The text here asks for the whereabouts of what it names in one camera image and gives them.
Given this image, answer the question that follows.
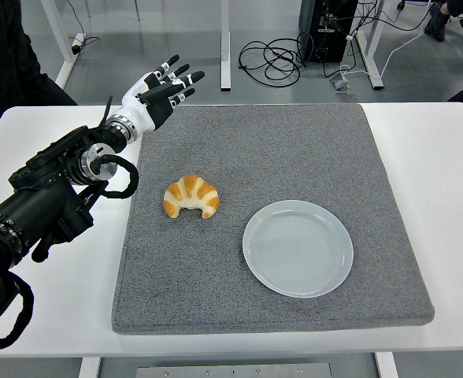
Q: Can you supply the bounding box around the black computer tower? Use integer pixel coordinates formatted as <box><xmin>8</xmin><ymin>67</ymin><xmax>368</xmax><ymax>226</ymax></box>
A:
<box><xmin>298</xmin><ymin>0</ymin><xmax>359</xmax><ymax>64</ymax></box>

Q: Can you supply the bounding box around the thin black cable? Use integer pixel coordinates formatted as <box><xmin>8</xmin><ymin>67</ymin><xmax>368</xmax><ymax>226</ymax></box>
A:
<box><xmin>66</xmin><ymin>0</ymin><xmax>99</xmax><ymax>52</ymax></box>

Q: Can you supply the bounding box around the white power strip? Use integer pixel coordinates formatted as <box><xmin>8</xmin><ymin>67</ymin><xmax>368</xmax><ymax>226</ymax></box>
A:
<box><xmin>70</xmin><ymin>33</ymin><xmax>87</xmax><ymax>55</ymax></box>

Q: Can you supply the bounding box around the white desk leg frame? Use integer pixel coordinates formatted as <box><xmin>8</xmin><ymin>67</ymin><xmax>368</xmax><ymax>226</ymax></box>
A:
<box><xmin>220</xmin><ymin>0</ymin><xmax>232</xmax><ymax>92</ymax></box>
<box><xmin>41</xmin><ymin>0</ymin><xmax>87</xmax><ymax>90</ymax></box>
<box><xmin>355</xmin><ymin>0</ymin><xmax>386</xmax><ymax>91</ymax></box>

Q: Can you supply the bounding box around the pale blue round plate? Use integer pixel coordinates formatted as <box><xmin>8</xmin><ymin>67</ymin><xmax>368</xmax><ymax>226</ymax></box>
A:
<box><xmin>242</xmin><ymin>199</ymin><xmax>354</xmax><ymax>298</ymax></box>

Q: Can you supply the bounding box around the white cable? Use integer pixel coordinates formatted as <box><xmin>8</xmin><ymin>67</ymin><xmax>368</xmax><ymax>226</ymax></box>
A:
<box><xmin>339</xmin><ymin>15</ymin><xmax>435</xmax><ymax>80</ymax></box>

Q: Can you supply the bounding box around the croissant bread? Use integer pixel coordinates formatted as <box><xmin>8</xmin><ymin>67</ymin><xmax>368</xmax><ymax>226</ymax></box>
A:
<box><xmin>163</xmin><ymin>174</ymin><xmax>220</xmax><ymax>219</ymax></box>

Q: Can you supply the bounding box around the grey floor socket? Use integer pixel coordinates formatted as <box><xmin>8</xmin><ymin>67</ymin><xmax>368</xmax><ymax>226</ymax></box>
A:
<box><xmin>329</xmin><ymin>76</ymin><xmax>353</xmax><ymax>94</ymax></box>

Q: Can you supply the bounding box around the grey metal plate with screws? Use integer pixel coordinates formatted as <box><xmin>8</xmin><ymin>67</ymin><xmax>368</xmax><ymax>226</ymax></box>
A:
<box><xmin>135</xmin><ymin>362</ymin><xmax>333</xmax><ymax>378</ymax></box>

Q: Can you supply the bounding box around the grey fabric mat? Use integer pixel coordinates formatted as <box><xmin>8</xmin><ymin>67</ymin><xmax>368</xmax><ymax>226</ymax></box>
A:
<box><xmin>111</xmin><ymin>103</ymin><xmax>436</xmax><ymax>336</ymax></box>

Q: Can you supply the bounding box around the tangled black cable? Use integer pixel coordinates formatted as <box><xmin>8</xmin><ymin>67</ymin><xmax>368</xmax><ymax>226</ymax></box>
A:
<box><xmin>238</xmin><ymin>37</ymin><xmax>307</xmax><ymax>87</ymax></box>

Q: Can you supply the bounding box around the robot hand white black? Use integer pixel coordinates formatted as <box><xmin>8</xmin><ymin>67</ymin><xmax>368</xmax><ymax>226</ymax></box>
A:
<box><xmin>119</xmin><ymin>54</ymin><xmax>206</xmax><ymax>133</ymax></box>

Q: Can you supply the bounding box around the white table leg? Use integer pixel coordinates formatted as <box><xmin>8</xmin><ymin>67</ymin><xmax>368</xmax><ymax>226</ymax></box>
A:
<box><xmin>77</xmin><ymin>356</ymin><xmax>102</xmax><ymax>378</ymax></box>
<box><xmin>374</xmin><ymin>352</ymin><xmax>399</xmax><ymax>378</ymax></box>

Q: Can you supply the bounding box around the person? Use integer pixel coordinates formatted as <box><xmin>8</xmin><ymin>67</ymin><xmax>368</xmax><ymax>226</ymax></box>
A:
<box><xmin>0</xmin><ymin>0</ymin><xmax>78</xmax><ymax>137</ymax></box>

